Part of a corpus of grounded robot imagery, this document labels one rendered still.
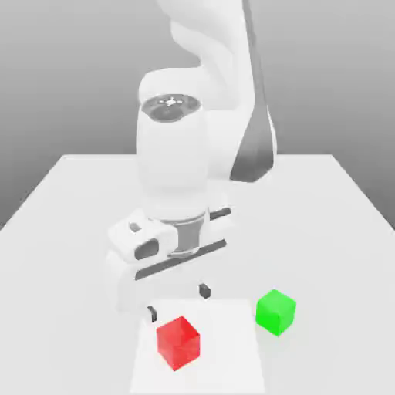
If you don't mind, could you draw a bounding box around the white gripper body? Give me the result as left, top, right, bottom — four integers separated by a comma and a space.
106, 206, 236, 313

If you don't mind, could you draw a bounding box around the small red cube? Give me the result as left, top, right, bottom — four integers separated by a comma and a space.
156, 315, 201, 373

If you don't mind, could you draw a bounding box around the small green cube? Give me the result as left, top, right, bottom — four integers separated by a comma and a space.
255, 289, 298, 338

